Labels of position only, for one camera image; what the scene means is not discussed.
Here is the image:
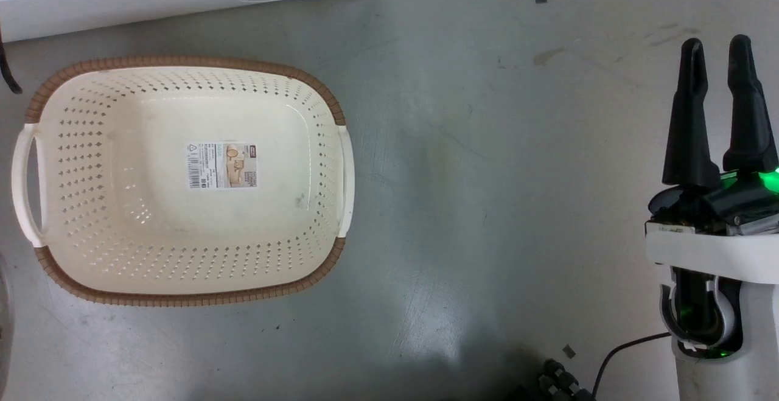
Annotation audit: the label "paper label sticker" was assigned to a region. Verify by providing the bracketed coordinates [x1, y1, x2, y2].
[187, 142, 259, 190]

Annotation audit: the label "cream perforated laundry basket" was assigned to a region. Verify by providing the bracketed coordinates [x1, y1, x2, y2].
[11, 55, 355, 307]

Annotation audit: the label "black ribbed connector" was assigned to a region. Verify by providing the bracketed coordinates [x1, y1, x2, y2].
[504, 358, 595, 401]

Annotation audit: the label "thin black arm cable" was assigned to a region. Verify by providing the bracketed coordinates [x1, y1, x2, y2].
[591, 332, 671, 398]

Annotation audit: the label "thick black cable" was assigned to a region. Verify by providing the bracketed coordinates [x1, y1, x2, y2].
[0, 23, 24, 95]

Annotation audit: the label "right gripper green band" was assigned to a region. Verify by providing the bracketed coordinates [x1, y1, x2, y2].
[645, 34, 779, 284]

